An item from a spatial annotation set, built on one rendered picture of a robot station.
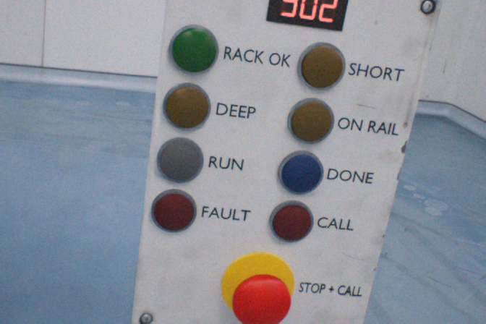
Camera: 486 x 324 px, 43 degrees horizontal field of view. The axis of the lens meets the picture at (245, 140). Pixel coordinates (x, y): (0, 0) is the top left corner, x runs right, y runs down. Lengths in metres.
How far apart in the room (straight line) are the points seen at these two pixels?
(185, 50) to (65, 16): 3.86
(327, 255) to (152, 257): 0.12
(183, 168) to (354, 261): 0.14
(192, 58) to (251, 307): 0.17
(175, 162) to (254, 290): 0.10
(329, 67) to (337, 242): 0.13
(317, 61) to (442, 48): 4.65
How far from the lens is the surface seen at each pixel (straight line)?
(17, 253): 2.22
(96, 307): 1.96
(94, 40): 4.25
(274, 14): 0.38
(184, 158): 0.39
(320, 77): 0.38
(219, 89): 0.38
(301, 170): 0.40
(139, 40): 4.26
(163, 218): 0.41
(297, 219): 0.41
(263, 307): 0.42
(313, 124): 0.39
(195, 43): 0.37
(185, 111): 0.38
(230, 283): 0.44
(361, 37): 0.39
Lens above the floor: 1.11
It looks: 18 degrees down
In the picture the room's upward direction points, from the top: 9 degrees clockwise
